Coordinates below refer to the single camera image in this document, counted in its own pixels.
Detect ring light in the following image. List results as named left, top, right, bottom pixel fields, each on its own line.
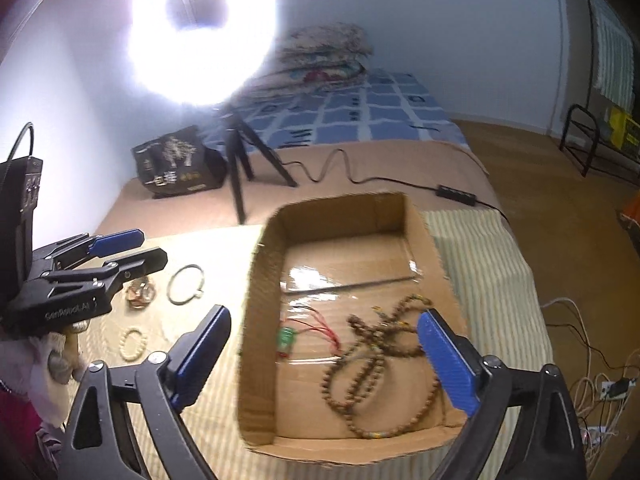
left=127, top=0, right=279, bottom=109

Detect white power strip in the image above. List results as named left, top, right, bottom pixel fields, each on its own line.
left=600, top=377, right=639, bottom=404

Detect person's left forearm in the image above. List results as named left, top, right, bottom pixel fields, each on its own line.
left=0, top=334, right=67, bottom=431

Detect red strap wristwatch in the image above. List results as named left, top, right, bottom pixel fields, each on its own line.
left=125, top=277, right=157, bottom=307

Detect black power cable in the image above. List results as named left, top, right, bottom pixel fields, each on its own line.
left=277, top=149, right=507, bottom=222

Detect white striped towel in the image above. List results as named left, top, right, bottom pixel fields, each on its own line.
left=595, top=0, right=637, bottom=107

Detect clear plastic bag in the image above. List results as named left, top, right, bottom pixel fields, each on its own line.
left=279, top=246, right=427, bottom=302

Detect black printed bag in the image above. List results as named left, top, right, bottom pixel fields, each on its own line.
left=131, top=125, right=229, bottom=200

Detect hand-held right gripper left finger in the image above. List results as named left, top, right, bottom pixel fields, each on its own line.
left=60, top=304, right=232, bottom=480

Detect blue checked bed sheet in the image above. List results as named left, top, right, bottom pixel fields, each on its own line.
left=200, top=67, right=472, bottom=154

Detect white floor cables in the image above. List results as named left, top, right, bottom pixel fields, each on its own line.
left=540, top=297, right=640, bottom=461

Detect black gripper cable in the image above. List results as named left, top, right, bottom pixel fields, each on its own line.
left=9, top=122, right=37, bottom=162

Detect thin metal bangle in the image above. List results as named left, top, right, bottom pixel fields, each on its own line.
left=167, top=264, right=206, bottom=305

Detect yellow plastic crate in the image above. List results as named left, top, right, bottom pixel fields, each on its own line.
left=607, top=107, right=640, bottom=152

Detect striped beige cloth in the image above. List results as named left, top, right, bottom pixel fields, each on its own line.
left=0, top=209, right=554, bottom=480

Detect wooden bead necklace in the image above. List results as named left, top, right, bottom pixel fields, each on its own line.
left=320, top=294, right=451, bottom=441

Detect black inline cable controller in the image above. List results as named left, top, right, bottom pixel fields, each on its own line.
left=436, top=184, right=479, bottom=206

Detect cardboard box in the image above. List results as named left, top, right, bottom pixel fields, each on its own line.
left=235, top=192, right=471, bottom=466

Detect person's left hand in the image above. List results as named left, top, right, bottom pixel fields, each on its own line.
left=46, top=330, right=90, bottom=382

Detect white bead bracelet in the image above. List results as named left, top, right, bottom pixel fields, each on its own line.
left=119, top=327, right=150, bottom=361

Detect black clothes rack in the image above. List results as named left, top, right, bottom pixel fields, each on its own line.
left=557, top=0, right=640, bottom=182

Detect green pendant with red cord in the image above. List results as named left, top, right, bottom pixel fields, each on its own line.
left=277, top=305, right=342, bottom=361

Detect black tripod stand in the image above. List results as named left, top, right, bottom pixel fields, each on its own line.
left=215, top=107, right=299, bottom=226

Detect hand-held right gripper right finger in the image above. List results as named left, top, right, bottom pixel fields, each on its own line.
left=417, top=309, right=588, bottom=480

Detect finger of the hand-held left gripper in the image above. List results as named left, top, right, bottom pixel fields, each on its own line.
left=0, top=247, right=168, bottom=336
left=31, top=229, right=146, bottom=275

